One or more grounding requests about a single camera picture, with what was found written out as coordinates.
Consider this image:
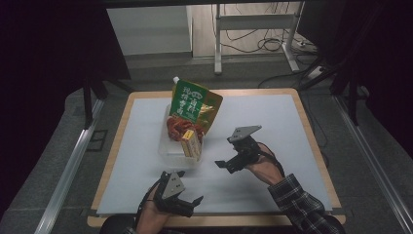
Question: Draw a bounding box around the person's right hand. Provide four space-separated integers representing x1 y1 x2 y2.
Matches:
245 144 284 186

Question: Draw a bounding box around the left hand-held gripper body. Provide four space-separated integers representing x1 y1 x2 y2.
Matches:
154 171 196 218

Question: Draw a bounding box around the hand-held gripper cable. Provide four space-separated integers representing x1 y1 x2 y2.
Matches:
257 142 286 178
135 179 163 226

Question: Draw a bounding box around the black metal stand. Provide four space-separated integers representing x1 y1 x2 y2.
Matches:
297 57 371 127
82 76 134 131

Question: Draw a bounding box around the white panel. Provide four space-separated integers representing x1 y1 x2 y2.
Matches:
106 5 193 57

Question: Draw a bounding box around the power strip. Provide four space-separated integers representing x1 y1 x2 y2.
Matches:
306 65 326 81

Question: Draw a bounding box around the black floor bracket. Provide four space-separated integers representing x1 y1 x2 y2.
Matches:
86 129 109 152

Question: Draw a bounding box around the right hand-held gripper cable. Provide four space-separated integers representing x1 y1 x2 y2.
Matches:
257 142 286 178

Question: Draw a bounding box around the clear plastic container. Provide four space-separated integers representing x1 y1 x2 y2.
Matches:
158 102 207 169

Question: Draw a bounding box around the aluminium floor rail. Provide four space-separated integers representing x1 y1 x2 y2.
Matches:
333 95 413 234
33 98 105 234

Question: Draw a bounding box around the person's left hand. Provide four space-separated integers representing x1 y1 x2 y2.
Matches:
135 200 171 234

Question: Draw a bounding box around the left hand-held gripper cable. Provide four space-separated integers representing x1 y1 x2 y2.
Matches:
135 179 163 226

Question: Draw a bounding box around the small yellow box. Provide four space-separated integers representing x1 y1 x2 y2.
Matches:
180 129 203 162

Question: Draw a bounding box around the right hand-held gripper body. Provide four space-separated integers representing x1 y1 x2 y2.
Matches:
226 125 263 174

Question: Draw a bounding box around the white desk frame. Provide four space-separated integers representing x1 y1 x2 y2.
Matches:
213 1 306 76

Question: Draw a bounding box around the red and green food packet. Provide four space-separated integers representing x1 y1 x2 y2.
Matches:
166 79 224 142

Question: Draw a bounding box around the tangle of black floor cables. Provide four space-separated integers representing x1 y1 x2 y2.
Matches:
223 3 318 56

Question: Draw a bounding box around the thin black floor cable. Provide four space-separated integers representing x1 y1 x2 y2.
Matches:
257 69 329 169

